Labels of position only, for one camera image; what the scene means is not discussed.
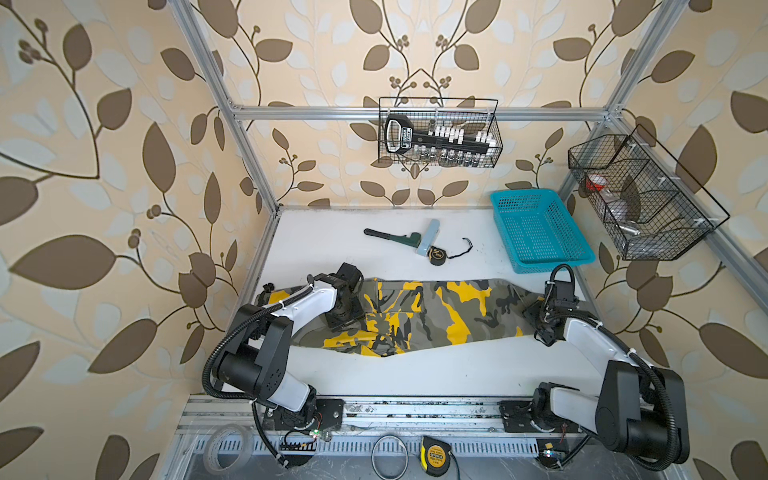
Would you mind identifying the camouflage yellow green trousers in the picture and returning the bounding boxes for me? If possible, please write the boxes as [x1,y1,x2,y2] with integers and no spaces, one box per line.
[292,279,539,358]

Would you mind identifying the teal plastic basket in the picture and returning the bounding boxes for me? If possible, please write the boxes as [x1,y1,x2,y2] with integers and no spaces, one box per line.
[490,189,596,274]

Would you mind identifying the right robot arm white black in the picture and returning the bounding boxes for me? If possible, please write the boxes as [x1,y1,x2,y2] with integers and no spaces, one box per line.
[499,264,690,472]

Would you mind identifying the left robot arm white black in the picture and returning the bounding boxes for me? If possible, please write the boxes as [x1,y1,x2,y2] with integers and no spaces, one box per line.
[201,263,365,429]

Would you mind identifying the small black tape measure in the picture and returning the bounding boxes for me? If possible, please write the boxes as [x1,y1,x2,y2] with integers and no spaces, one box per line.
[427,238,474,266]

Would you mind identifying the light blue grey block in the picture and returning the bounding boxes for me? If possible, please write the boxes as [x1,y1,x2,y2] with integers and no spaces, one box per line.
[417,219,440,257]

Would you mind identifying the clear plastic bag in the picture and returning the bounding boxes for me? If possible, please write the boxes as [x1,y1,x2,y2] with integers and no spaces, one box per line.
[600,193,640,236]

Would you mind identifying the red capped item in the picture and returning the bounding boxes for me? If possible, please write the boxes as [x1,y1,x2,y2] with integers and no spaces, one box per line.
[584,174,608,194]

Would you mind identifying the yellow black tape measure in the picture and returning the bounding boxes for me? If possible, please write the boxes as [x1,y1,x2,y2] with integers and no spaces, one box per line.
[419,436,452,477]

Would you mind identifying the black socket set holder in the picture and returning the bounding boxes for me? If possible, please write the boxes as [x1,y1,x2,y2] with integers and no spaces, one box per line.
[379,113,502,155]

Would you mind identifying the clear tape roll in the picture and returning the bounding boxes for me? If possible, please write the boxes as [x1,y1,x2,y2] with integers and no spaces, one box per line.
[203,424,254,476]

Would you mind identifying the black wire basket right wall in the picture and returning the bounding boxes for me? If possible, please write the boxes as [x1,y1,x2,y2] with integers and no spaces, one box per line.
[568,124,730,261]

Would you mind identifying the black wire basket wall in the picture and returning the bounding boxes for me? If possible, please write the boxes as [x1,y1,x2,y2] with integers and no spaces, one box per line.
[378,96,503,169]
[568,124,730,261]

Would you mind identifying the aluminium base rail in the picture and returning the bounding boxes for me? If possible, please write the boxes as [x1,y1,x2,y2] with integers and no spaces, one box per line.
[176,395,586,436]

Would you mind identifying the black wire basket back wall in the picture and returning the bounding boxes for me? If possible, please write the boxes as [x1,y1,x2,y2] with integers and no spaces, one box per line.
[378,96,503,169]

